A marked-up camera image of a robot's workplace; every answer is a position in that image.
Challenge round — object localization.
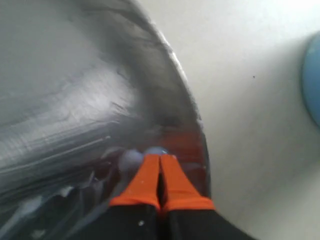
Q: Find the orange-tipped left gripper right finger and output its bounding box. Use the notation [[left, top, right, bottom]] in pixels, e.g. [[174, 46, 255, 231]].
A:
[[160, 154, 253, 240]]

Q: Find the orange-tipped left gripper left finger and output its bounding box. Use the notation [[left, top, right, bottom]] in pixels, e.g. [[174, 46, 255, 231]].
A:
[[69, 154, 160, 240]]

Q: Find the blue soap pump bottle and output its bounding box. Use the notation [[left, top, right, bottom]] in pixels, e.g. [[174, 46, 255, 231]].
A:
[[301, 32, 320, 127]]

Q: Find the blue soap blob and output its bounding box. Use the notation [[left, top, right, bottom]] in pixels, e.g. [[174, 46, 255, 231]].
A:
[[117, 146, 168, 177]]

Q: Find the round metal plate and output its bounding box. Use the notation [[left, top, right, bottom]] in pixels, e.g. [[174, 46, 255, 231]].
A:
[[0, 0, 211, 240]]

